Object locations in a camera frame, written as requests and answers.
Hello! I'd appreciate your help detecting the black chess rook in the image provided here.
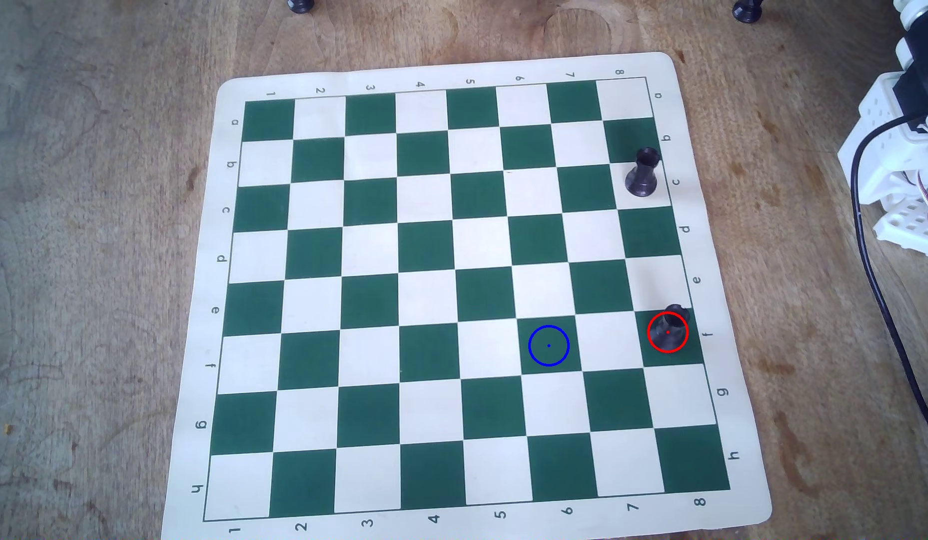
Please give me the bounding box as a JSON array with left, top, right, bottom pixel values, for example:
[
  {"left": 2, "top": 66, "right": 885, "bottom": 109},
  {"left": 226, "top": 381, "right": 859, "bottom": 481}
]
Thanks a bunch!
[
  {"left": 648, "top": 303, "right": 691, "bottom": 354},
  {"left": 626, "top": 147, "right": 663, "bottom": 198}
]

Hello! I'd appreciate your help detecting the green and white chess mat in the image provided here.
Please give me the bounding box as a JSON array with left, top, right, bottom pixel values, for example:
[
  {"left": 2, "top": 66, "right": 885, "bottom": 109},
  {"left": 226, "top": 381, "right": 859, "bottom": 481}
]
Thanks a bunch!
[{"left": 161, "top": 51, "right": 774, "bottom": 540}]

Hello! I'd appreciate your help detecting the black cable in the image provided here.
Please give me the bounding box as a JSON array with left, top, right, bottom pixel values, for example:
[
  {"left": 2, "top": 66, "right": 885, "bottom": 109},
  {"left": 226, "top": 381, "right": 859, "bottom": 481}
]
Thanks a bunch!
[{"left": 850, "top": 101, "right": 928, "bottom": 448}]

